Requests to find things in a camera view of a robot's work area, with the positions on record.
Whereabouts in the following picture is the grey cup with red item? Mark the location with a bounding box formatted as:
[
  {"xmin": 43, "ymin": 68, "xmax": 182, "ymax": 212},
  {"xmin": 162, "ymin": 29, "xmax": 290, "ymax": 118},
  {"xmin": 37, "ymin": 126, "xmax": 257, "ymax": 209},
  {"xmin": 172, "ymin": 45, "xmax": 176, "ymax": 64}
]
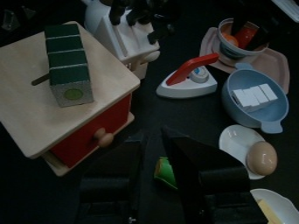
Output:
[{"xmin": 216, "ymin": 17, "xmax": 270, "ymax": 61}]

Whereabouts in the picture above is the yellow toy cheese piece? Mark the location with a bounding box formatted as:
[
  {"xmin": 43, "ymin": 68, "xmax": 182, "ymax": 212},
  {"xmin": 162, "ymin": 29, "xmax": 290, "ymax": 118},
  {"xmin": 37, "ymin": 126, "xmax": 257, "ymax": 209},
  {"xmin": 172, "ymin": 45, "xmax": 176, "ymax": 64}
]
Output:
[{"xmin": 256, "ymin": 198, "xmax": 284, "ymax": 224}]

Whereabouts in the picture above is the wooden box with red drawer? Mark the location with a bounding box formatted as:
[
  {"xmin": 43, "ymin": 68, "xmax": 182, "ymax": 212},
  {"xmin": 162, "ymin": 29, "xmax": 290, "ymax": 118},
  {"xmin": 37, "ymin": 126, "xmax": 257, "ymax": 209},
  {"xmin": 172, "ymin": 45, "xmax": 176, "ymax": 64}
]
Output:
[{"xmin": 0, "ymin": 20, "xmax": 142, "ymax": 178}]

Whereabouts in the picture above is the green yellow toy vegetable piece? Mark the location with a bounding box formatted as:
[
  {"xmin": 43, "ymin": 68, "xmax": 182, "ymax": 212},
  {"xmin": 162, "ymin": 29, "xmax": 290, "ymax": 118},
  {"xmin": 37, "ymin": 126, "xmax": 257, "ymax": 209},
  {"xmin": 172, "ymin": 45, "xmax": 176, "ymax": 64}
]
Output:
[{"xmin": 153, "ymin": 156, "xmax": 178, "ymax": 191}]

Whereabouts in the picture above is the round white plate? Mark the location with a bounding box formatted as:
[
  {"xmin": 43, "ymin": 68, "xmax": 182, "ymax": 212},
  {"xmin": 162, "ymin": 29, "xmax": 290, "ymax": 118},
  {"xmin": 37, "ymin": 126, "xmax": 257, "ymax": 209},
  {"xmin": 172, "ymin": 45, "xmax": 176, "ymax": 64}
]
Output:
[{"xmin": 217, "ymin": 124, "xmax": 270, "ymax": 180}]

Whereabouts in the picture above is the orange toy carrot cone piece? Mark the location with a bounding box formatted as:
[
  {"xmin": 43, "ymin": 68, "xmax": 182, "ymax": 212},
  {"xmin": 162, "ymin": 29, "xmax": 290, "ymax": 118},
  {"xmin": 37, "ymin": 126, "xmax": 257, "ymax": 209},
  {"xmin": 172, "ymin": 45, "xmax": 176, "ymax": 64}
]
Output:
[{"xmin": 220, "ymin": 32, "xmax": 238, "ymax": 47}]

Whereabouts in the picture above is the white scalloped dish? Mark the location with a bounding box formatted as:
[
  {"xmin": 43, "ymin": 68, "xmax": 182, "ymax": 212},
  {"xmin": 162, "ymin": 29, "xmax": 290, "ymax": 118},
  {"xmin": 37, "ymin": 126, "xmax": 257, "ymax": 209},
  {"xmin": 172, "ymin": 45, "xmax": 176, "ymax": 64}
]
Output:
[{"xmin": 248, "ymin": 188, "xmax": 299, "ymax": 224}]

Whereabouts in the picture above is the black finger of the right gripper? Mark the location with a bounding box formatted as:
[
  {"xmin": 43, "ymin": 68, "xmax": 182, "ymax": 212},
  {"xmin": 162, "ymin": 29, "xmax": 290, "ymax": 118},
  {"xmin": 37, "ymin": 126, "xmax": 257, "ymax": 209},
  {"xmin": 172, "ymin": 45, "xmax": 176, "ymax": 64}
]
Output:
[
  {"xmin": 248, "ymin": 17, "xmax": 276, "ymax": 52},
  {"xmin": 229, "ymin": 10, "xmax": 250, "ymax": 37}
]

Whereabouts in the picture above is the white flat tray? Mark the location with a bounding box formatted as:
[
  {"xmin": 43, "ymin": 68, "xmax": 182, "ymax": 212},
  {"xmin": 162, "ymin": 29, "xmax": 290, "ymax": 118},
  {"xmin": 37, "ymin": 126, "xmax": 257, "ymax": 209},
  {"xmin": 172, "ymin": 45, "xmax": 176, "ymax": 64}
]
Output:
[{"xmin": 270, "ymin": 0, "xmax": 299, "ymax": 24}]

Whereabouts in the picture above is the beige toy egg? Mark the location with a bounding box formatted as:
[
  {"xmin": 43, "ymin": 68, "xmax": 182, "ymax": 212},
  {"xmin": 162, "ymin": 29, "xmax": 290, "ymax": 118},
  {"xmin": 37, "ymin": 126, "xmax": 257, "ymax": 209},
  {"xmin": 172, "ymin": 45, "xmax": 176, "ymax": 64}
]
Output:
[{"xmin": 245, "ymin": 140, "xmax": 278, "ymax": 177}]

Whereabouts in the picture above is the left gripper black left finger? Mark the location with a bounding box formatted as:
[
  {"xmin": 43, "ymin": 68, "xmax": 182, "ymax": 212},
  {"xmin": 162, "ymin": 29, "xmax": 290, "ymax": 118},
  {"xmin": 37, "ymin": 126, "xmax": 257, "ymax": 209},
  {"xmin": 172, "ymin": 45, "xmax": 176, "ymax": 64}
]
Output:
[{"xmin": 74, "ymin": 130, "xmax": 148, "ymax": 224}]

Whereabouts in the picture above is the white rectangular block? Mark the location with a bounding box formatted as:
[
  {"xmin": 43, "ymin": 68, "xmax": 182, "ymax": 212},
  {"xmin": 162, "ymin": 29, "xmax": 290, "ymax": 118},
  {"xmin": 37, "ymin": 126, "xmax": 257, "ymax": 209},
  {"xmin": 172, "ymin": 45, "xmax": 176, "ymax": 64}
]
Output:
[
  {"xmin": 230, "ymin": 88, "xmax": 254, "ymax": 109},
  {"xmin": 258, "ymin": 83, "xmax": 280, "ymax": 102},
  {"xmin": 249, "ymin": 85, "xmax": 272, "ymax": 103},
  {"xmin": 241, "ymin": 87, "xmax": 262, "ymax": 106}
]

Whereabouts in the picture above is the dark brown wooden stick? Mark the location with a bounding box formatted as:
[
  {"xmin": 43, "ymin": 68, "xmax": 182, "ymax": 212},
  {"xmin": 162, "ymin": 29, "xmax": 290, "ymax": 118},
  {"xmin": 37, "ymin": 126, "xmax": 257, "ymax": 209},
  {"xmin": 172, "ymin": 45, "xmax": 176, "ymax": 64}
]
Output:
[{"xmin": 30, "ymin": 73, "xmax": 51, "ymax": 87}]

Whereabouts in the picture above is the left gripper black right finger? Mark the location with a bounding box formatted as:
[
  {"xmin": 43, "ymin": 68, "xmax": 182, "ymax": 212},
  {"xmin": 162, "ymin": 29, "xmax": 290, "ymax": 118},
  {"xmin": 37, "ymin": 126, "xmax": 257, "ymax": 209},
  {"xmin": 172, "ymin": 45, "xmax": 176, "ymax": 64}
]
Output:
[{"xmin": 160, "ymin": 125, "xmax": 270, "ymax": 224}]

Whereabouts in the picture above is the pink plastic tray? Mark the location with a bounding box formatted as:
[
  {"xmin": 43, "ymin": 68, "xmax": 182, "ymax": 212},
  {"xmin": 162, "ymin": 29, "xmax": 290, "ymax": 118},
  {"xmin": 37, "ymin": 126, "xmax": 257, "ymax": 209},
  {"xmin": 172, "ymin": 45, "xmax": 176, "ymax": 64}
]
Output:
[{"xmin": 198, "ymin": 26, "xmax": 292, "ymax": 95}]

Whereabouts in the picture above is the white toy knife block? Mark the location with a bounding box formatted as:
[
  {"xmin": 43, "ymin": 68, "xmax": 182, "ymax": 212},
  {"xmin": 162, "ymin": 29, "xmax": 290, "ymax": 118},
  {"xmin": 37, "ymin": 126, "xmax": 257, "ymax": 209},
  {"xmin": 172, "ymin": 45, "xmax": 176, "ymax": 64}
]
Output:
[{"xmin": 82, "ymin": 0, "xmax": 162, "ymax": 81}]

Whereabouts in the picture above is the white toy iron red handle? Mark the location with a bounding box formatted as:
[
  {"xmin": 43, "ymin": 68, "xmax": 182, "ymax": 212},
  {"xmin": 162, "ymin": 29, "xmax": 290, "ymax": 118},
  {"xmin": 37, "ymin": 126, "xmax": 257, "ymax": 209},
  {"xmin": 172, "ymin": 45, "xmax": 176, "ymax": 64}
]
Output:
[{"xmin": 154, "ymin": 52, "xmax": 221, "ymax": 100}]

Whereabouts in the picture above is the black handled toy knife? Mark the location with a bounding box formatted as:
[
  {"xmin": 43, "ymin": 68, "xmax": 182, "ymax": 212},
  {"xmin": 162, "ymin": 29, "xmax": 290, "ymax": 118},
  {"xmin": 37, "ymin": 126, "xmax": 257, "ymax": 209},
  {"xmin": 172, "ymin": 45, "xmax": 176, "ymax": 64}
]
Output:
[
  {"xmin": 145, "ymin": 22, "xmax": 173, "ymax": 46},
  {"xmin": 108, "ymin": 0, "xmax": 128, "ymax": 26},
  {"xmin": 125, "ymin": 3, "xmax": 154, "ymax": 26}
]

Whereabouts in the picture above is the light blue bowl with handles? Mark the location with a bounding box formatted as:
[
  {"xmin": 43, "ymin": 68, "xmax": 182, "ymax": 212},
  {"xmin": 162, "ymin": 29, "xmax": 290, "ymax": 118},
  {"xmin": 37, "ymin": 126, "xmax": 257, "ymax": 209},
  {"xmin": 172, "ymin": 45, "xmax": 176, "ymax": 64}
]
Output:
[{"xmin": 220, "ymin": 62, "xmax": 290, "ymax": 135}]

